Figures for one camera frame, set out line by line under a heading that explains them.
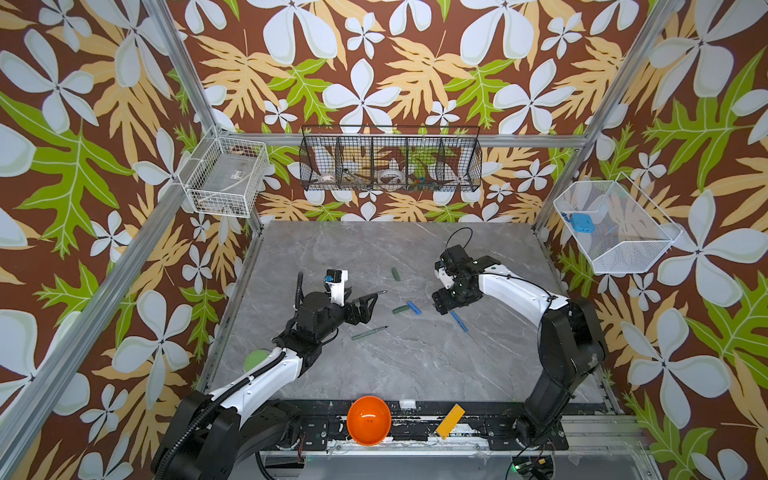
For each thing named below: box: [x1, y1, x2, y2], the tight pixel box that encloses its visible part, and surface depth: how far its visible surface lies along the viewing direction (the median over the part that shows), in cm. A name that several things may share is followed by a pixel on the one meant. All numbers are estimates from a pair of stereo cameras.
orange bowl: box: [347, 395, 392, 446], surface depth 76 cm
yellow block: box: [436, 403, 466, 440], surface depth 78 cm
